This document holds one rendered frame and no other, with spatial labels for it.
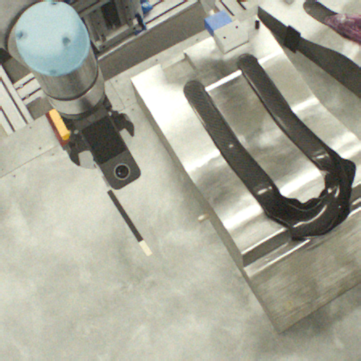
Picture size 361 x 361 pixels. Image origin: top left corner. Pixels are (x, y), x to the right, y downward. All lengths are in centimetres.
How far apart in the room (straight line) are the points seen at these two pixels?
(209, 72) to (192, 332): 45
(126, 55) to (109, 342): 108
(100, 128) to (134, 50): 113
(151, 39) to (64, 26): 128
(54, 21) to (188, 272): 54
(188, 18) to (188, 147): 98
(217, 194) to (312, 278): 20
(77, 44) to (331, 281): 57
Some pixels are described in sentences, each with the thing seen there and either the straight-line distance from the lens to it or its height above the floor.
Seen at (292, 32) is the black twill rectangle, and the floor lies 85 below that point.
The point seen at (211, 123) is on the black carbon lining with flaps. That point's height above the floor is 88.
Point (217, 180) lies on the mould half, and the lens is 99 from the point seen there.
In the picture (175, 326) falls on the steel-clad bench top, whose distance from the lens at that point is 104.
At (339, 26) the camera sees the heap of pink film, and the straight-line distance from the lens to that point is 116.
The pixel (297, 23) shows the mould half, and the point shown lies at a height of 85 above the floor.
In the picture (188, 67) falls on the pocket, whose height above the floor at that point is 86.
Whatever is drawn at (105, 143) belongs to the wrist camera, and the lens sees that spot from 81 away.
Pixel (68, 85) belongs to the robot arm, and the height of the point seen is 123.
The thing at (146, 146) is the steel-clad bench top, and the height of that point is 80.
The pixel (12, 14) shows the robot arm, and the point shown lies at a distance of 72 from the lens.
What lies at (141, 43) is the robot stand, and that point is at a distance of 193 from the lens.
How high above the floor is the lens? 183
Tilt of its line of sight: 71 degrees down
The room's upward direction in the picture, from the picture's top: 12 degrees counter-clockwise
